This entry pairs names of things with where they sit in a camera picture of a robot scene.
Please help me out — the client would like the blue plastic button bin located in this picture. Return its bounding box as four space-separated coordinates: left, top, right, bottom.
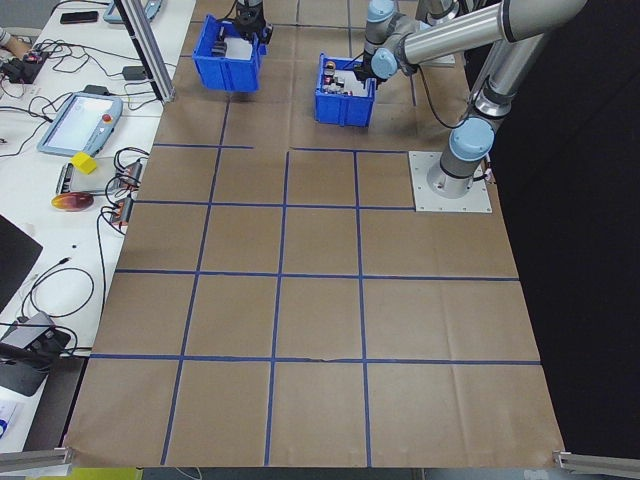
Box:
313 51 377 129

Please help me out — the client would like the blue plastic capacitor bin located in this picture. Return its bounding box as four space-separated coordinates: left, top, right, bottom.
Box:
192 13 266 94

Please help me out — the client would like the bystander forearm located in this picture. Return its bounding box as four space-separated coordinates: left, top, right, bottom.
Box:
0 27 32 57

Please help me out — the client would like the light blue teach pendant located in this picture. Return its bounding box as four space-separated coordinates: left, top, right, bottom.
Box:
37 91 125 159
102 0 169 26

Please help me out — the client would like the black smartphone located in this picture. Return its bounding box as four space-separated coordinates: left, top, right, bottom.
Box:
59 10 100 25

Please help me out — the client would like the gray usb hub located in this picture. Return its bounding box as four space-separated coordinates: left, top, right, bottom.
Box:
114 159 146 189
107 197 134 231

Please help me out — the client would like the yellow cube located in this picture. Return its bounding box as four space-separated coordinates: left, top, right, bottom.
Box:
69 152 98 175

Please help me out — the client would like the gray metal tray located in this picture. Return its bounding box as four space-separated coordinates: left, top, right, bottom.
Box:
54 162 114 196

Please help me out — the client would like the red yellow fruit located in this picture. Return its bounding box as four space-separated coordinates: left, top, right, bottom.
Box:
51 193 95 212

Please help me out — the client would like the black laptop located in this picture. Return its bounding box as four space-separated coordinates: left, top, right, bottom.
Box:
0 213 45 314

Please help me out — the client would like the gray docking hub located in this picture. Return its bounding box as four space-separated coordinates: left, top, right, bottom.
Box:
0 312 71 359

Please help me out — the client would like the dark gray stand base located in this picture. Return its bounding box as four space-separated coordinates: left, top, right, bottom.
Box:
0 349 49 399

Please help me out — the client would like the aluminium profile bar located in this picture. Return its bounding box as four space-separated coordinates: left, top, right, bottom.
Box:
0 446 76 471
552 449 640 474

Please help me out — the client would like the white printed paper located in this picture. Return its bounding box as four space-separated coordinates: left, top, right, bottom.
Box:
0 399 26 441

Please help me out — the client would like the aluminium profile post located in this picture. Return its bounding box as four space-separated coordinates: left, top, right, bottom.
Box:
112 0 176 104

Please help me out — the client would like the electronics board with wires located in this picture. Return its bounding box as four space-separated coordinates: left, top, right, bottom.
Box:
0 47 51 85

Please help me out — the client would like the black desk cable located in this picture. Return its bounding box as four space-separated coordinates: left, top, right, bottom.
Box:
96 207 112 306
19 257 97 321

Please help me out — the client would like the black frame cover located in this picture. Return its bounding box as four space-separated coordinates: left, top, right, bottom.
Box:
462 0 640 464

